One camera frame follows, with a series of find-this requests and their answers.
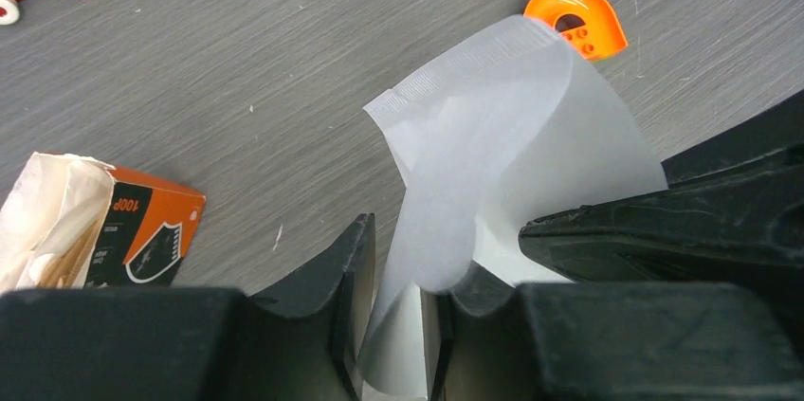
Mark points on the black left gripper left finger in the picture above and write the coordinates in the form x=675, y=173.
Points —
x=294, y=340

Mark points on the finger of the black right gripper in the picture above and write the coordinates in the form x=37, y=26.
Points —
x=732, y=213

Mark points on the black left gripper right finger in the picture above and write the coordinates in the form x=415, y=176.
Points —
x=487, y=340

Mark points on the orange coffee filter box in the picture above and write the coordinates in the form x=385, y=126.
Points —
x=73, y=221

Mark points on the orange plastic holder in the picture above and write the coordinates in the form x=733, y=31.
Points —
x=590, y=26

